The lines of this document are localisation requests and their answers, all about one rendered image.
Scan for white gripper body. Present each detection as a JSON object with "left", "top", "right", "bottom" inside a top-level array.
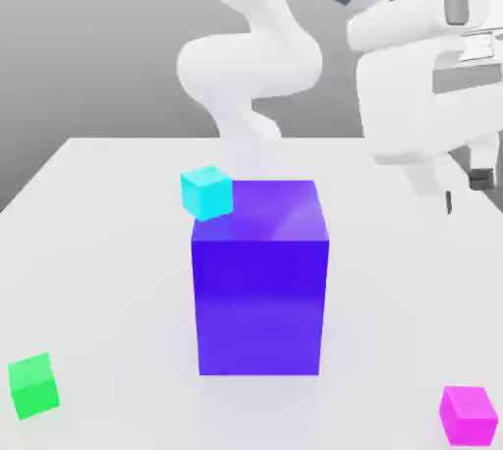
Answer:
[{"left": 355, "top": 47, "right": 503, "bottom": 167}]

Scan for small cyan cube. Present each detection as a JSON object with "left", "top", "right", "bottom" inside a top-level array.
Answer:
[{"left": 180, "top": 164, "right": 235, "bottom": 223}]

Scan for small magenta cube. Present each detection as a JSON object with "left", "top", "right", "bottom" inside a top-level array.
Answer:
[{"left": 437, "top": 384, "right": 501, "bottom": 448}]

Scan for small green cube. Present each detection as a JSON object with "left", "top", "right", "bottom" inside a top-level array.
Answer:
[{"left": 7, "top": 352, "right": 61, "bottom": 422}]

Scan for large purple box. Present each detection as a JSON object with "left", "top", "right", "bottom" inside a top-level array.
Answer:
[{"left": 190, "top": 179, "right": 331, "bottom": 377}]

